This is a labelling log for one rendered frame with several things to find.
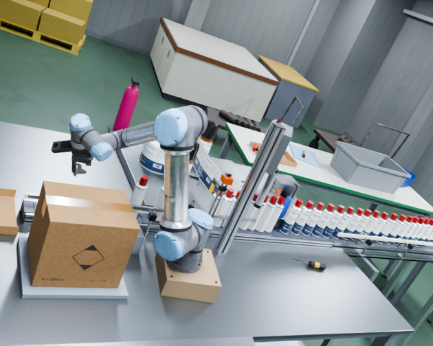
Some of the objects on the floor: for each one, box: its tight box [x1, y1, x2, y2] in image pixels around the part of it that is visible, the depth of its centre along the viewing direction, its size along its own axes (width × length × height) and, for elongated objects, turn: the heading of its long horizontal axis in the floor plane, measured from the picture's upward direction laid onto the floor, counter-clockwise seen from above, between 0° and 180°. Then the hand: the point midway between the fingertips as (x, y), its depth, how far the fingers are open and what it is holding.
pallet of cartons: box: [0, 0, 93, 56], centre depth 700 cm, size 88×127×72 cm
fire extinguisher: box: [108, 77, 140, 132], centre depth 490 cm, size 28×28×64 cm
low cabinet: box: [150, 17, 279, 123], centre depth 764 cm, size 161×199×77 cm
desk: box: [257, 55, 319, 128], centre depth 843 cm, size 73×136×73 cm, turn 154°
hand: (75, 167), depth 207 cm, fingers open, 7 cm apart
